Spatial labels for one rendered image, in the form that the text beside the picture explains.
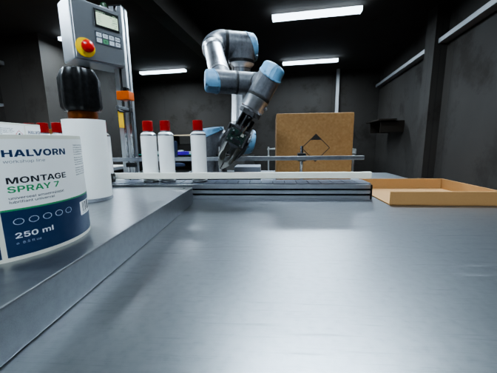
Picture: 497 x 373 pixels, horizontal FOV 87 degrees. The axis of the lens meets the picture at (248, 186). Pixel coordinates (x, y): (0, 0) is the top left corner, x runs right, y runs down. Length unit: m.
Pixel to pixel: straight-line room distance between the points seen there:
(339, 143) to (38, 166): 0.96
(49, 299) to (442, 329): 0.39
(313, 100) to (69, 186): 7.37
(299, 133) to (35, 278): 0.93
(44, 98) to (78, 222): 5.45
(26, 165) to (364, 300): 0.42
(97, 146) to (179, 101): 7.76
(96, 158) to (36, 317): 0.42
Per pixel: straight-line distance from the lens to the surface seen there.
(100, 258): 0.41
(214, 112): 7.99
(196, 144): 0.89
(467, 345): 0.34
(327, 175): 0.87
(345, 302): 0.35
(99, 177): 0.70
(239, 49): 1.28
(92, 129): 0.69
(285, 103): 7.63
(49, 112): 5.83
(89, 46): 1.09
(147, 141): 0.94
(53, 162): 0.42
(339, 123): 1.11
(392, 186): 1.12
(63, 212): 0.43
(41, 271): 0.37
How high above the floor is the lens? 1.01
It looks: 10 degrees down
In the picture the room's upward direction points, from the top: 1 degrees counter-clockwise
